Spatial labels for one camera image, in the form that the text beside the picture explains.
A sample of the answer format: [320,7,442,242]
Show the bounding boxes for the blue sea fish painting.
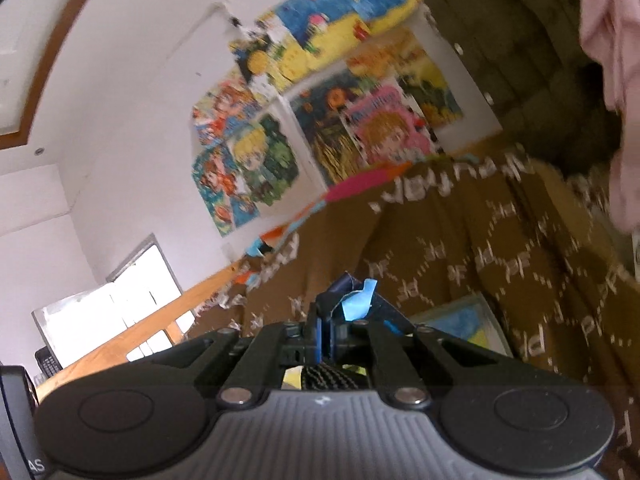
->
[274,0,368,53]

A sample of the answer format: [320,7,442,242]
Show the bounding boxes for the blond boy green poster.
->
[234,111,302,209]

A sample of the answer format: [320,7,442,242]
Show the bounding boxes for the orange-haired girl blue poster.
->
[191,144,262,239]

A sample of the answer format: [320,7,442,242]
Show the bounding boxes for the dark orange swirl painting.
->
[286,26,464,187]

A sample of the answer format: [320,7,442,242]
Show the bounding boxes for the yellow moon painting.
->
[229,9,302,95]

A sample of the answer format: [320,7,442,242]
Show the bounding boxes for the olive puffer jacket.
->
[419,0,628,183]

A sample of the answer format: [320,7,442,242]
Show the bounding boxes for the grey metal tray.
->
[409,291,512,362]

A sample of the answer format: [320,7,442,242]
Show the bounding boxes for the pink chibi character poster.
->
[339,85,439,167]

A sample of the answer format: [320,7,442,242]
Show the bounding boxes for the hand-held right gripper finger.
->
[327,317,506,406]
[150,302,327,406]

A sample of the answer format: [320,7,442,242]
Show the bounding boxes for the pink cloth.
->
[546,0,640,235]

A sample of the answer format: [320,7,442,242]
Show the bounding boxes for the floral bedding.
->
[194,254,273,333]

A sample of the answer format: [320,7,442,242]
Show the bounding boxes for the wooden ceiling trim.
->
[0,0,120,150]

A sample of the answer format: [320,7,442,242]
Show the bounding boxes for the brown printed blanket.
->
[190,142,640,480]

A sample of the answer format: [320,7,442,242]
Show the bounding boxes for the window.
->
[31,233,197,367]

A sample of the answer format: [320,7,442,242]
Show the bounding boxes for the wooden bed rail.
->
[35,255,263,397]

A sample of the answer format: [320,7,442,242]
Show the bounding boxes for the orange-haired girl wide poster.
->
[192,71,267,147]

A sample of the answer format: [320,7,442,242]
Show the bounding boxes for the navy and light blue sock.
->
[315,270,417,337]

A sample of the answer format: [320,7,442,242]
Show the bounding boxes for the white wall clip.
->
[219,0,252,42]

